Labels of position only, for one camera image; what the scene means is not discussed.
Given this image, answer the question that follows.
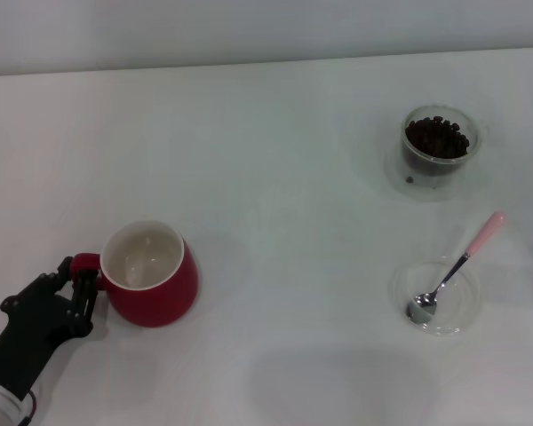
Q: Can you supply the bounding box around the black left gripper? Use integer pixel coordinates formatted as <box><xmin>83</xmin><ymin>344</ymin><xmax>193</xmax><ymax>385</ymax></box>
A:
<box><xmin>0</xmin><ymin>256</ymin><xmax>102</xmax><ymax>397</ymax></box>

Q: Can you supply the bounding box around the red ceramic mug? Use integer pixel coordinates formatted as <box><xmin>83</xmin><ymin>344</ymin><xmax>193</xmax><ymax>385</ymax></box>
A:
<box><xmin>70</xmin><ymin>219</ymin><xmax>200</xmax><ymax>328</ymax></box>

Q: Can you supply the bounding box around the pink handled metal spoon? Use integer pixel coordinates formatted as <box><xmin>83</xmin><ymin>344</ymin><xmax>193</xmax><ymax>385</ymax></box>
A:
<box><xmin>405</xmin><ymin>210</ymin><xmax>506</xmax><ymax>321</ymax></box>

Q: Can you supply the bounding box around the pile of coffee beans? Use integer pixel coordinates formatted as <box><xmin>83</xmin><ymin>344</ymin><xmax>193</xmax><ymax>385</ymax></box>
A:
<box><xmin>403</xmin><ymin>114</ymin><xmax>471</xmax><ymax>172</ymax></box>

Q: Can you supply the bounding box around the clear glass cup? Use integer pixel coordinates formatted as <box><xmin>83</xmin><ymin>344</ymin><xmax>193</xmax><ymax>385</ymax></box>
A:
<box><xmin>400</xmin><ymin>104</ymin><xmax>490</xmax><ymax>175</ymax></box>

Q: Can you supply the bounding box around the clear glass saucer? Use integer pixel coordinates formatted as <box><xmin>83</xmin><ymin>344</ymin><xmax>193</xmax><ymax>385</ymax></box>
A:
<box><xmin>384</xmin><ymin>142</ymin><xmax>468</xmax><ymax>203</ymax></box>

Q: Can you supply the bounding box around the small clear glass dish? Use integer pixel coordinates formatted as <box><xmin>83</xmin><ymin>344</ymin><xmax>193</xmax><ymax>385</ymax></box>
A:
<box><xmin>390</xmin><ymin>259</ymin><xmax>481</xmax><ymax>337</ymax></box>

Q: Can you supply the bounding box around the red wrist cable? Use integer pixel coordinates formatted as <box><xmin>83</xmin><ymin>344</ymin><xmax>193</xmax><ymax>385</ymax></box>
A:
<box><xmin>24</xmin><ymin>388</ymin><xmax>40</xmax><ymax>421</ymax></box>

